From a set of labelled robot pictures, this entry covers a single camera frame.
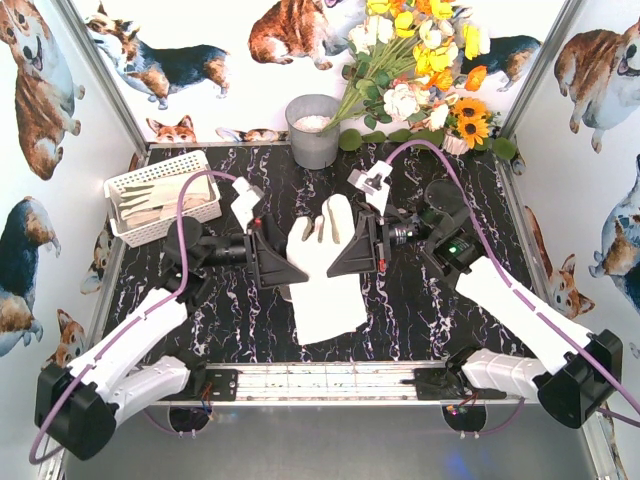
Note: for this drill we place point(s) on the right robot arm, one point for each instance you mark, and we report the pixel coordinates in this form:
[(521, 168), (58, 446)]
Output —
[(573, 370)]

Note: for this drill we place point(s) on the aluminium front rail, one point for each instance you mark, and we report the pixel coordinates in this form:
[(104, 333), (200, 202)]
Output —
[(368, 383)]

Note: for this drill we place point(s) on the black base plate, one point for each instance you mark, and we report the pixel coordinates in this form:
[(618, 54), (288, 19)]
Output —
[(441, 384), (217, 385)]

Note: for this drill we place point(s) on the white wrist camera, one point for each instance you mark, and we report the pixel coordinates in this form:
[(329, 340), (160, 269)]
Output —
[(248, 196), (373, 184)]

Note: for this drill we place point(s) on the white glove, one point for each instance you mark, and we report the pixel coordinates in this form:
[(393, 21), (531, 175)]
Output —
[(285, 293), (324, 307), (162, 195)]

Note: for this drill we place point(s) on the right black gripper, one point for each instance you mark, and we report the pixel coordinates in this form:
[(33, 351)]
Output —
[(372, 240)]

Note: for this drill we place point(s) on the white perforated storage basket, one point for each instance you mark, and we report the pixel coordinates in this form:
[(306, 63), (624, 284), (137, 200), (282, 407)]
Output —
[(145, 228)]

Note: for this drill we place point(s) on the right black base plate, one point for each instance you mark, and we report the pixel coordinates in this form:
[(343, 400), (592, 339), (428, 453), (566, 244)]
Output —
[(441, 384)]

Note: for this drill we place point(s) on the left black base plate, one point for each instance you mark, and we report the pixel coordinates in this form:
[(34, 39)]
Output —
[(217, 385)]

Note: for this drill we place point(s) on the small sunflower pot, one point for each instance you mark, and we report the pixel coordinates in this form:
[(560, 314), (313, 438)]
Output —
[(469, 126)]

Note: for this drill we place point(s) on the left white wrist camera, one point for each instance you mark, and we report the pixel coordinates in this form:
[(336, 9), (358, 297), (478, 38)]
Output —
[(248, 196)]

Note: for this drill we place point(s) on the artificial flower bouquet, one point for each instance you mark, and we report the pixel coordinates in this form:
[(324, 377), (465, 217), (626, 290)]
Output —
[(407, 57)]

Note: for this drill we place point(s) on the grey metal bucket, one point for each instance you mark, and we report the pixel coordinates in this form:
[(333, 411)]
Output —
[(314, 143)]

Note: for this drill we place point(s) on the green moss stone right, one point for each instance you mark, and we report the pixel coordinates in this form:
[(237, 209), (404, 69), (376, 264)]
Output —
[(504, 148)]

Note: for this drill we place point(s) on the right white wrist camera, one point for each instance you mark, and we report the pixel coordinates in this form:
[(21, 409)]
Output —
[(373, 184)]

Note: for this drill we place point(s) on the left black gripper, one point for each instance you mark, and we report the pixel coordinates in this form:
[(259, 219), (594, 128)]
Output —
[(251, 253)]

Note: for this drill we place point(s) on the green moss stone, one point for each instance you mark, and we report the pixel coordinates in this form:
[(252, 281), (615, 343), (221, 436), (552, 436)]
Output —
[(350, 140), (504, 148)]

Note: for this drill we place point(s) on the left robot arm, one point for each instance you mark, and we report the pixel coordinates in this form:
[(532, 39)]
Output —
[(81, 404)]

